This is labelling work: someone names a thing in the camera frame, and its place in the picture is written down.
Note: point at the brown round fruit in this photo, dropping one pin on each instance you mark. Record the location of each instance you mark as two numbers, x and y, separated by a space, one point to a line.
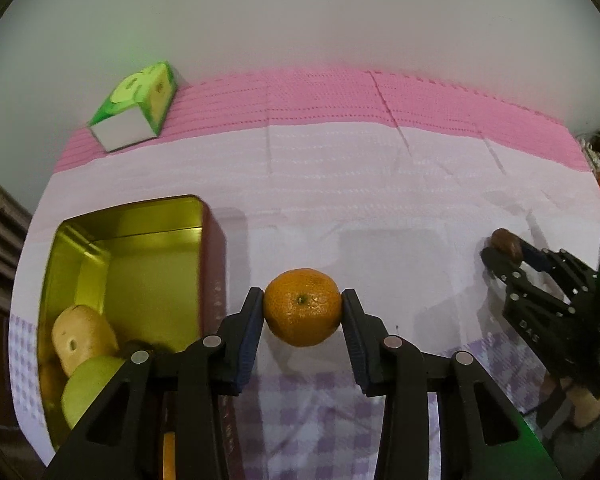
507 242

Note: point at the yellow potato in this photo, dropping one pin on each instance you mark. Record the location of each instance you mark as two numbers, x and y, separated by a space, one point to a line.
82 340

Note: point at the pink mat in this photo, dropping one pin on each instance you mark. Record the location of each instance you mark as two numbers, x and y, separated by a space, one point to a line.
330 95

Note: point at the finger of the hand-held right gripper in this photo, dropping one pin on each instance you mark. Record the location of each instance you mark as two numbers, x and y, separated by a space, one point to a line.
502 265
537 259

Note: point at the person's right hand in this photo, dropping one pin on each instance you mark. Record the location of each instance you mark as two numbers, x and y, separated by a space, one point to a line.
587 402

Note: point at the small tangerine with stem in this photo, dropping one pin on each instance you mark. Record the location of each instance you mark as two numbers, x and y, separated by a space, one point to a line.
302 307

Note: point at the green tissue box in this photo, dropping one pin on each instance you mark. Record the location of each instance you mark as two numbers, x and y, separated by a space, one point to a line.
130 105

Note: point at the large green pear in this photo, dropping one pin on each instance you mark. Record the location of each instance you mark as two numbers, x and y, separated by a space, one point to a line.
92 385

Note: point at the purple checked tablecloth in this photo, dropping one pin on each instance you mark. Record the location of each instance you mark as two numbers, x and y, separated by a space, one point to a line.
380 185

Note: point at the maroon and gold tin box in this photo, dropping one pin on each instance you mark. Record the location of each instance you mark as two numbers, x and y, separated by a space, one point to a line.
130 270

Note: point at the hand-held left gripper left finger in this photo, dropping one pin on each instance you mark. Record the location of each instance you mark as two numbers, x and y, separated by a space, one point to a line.
247 340

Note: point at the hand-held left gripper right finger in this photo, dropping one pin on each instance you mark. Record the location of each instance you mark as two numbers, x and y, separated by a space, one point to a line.
357 345

